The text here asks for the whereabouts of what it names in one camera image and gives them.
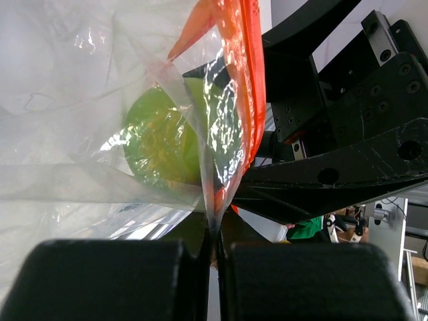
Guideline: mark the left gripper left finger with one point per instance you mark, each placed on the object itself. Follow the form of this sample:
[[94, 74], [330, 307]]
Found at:
[[94, 279]]

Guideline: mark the green apple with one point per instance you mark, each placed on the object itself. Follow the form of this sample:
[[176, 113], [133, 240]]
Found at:
[[162, 146]]

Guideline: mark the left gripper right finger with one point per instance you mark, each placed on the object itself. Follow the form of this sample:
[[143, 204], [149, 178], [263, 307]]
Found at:
[[261, 280]]

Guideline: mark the clear orange-zipper zip bag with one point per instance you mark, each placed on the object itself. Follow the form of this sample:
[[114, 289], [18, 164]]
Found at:
[[70, 72]]

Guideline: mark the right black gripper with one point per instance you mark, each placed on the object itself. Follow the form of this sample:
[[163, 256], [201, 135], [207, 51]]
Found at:
[[351, 133]]

